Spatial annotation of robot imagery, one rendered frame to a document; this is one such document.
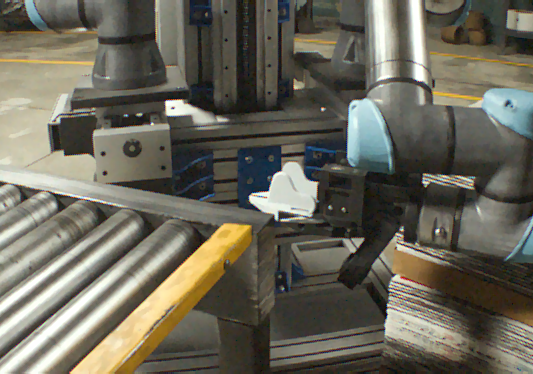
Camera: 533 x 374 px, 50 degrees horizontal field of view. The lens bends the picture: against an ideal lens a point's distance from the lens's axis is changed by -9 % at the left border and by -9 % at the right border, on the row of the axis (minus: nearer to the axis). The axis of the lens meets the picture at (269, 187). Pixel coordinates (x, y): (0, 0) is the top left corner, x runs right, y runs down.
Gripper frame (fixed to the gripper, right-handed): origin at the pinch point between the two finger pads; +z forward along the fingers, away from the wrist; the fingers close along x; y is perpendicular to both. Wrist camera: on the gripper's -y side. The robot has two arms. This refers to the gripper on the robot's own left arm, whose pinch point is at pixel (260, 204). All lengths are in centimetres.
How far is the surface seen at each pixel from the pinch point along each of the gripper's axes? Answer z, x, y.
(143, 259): 2.7, 22.5, 3.2
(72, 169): 168, -155, -76
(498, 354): -33.7, -9.0, -22.5
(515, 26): -41, -613, -45
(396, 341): -17.3, -15.4, -28.3
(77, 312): 3.0, 33.0, 3.3
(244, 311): -3.7, 13.4, -6.8
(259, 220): -4.4, 10.8, 3.4
